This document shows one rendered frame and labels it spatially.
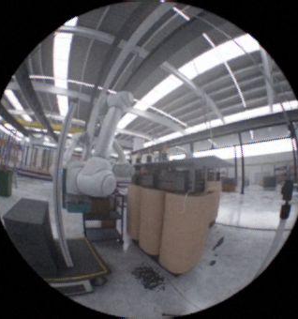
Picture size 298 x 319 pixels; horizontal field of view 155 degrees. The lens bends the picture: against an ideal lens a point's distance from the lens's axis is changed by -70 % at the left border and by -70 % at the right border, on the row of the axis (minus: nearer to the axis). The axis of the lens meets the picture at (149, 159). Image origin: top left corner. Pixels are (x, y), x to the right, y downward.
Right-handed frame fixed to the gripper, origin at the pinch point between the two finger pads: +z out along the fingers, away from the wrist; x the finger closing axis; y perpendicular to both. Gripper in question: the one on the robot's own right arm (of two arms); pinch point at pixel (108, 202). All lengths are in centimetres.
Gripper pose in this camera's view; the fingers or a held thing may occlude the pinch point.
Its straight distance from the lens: 101.5
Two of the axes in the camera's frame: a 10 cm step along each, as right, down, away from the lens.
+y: -7.1, -1.5, -6.9
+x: 7.1, -0.6, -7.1
